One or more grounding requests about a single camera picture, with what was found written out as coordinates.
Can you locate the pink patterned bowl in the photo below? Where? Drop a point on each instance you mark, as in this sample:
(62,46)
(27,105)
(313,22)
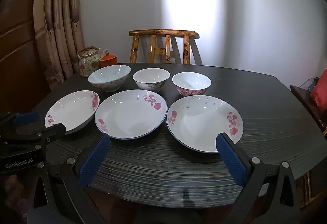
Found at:
(191,82)

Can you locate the white plate pink flowers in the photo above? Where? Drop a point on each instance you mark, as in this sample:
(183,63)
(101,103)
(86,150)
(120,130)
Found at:
(71,109)

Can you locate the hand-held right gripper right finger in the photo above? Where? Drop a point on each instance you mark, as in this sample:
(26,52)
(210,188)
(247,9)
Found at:
(231,160)

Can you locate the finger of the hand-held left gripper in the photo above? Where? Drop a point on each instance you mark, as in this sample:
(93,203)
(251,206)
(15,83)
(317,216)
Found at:
(53,130)
(25,118)

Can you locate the floral ceramic teapot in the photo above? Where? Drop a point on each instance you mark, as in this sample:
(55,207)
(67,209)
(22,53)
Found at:
(88,65)

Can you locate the brown wooden door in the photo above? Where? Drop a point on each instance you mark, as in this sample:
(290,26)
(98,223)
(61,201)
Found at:
(18,55)

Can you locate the dark wooden side table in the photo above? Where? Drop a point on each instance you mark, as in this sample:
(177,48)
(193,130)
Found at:
(304,96)

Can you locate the large white plate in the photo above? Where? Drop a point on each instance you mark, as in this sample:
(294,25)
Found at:
(109,74)

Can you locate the yellow wooden frame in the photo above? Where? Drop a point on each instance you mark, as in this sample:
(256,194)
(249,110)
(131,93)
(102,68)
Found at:
(307,188)

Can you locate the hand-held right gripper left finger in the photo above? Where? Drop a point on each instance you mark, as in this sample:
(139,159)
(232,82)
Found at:
(94,160)

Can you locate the wooden bamboo-style chair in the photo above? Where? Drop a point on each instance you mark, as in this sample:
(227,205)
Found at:
(163,32)

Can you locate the white bowl grey pattern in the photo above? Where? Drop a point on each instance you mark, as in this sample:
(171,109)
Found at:
(150,75)

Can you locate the red plastic bag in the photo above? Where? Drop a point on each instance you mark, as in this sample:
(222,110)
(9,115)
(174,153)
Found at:
(320,93)

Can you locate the blue-rimmed plate pink flowers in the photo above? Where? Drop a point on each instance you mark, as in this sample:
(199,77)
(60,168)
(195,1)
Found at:
(130,116)
(201,121)

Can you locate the orange lidded cup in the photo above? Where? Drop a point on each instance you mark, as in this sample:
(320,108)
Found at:
(107,60)

